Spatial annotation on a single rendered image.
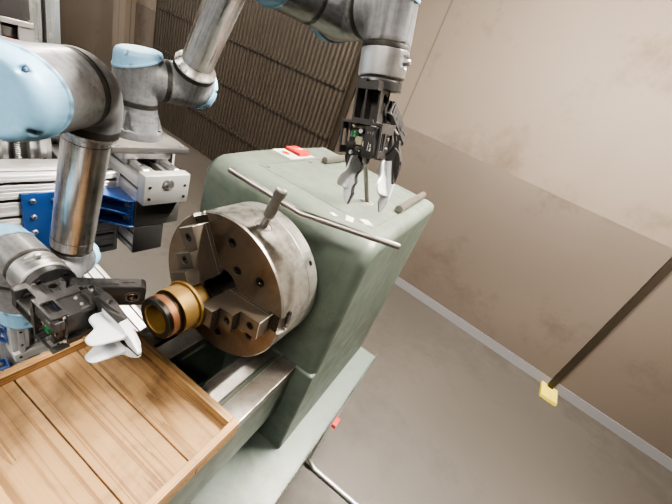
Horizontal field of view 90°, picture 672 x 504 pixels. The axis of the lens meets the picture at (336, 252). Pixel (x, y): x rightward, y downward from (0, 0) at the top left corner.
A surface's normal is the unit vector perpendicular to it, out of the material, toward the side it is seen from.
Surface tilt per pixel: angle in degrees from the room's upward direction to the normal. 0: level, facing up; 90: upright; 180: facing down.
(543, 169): 90
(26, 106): 89
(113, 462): 0
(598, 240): 90
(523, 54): 90
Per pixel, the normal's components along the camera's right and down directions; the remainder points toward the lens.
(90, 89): 1.00, 0.00
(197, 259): 0.87, -0.04
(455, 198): -0.55, 0.22
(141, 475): 0.34, -0.82
